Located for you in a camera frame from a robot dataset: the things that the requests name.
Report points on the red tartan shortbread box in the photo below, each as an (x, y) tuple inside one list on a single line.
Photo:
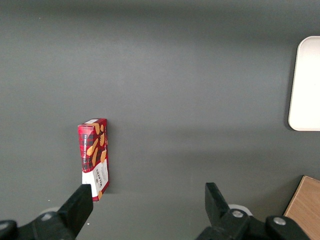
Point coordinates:
[(95, 150)]

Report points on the cream rectangular tray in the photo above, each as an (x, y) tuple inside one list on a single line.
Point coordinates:
[(306, 85)]

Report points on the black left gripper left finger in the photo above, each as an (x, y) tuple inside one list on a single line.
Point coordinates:
[(67, 215)]

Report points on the oak wooden drawer cabinet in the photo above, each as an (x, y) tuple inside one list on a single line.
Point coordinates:
[(306, 212)]

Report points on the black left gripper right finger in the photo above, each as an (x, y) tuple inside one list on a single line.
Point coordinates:
[(225, 222)]

